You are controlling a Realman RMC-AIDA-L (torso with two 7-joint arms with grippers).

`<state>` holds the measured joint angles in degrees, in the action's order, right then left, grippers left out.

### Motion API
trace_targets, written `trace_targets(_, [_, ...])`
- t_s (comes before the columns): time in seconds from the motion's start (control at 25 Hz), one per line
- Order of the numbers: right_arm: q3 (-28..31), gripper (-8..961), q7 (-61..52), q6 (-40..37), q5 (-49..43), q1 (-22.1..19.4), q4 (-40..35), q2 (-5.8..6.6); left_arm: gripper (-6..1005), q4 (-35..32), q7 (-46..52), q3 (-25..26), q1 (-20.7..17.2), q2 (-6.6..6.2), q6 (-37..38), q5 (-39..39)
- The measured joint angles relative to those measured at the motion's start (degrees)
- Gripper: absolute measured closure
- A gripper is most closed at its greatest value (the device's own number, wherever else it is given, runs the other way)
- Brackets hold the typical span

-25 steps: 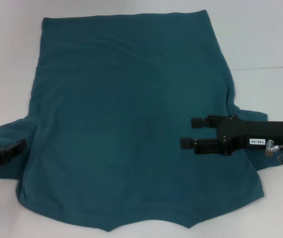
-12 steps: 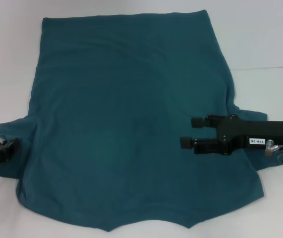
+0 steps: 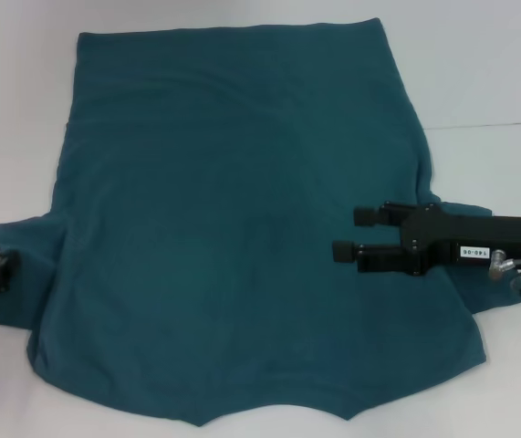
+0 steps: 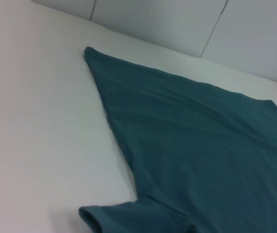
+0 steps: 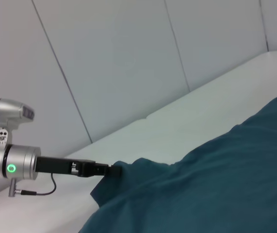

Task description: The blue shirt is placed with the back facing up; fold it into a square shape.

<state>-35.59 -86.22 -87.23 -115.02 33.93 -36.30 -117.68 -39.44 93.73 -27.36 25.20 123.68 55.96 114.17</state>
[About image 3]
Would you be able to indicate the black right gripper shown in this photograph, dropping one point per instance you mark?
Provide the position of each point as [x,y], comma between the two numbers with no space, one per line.
[465,239]

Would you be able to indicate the teal blue t-shirt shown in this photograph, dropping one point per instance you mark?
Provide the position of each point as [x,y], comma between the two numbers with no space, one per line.
[242,205]

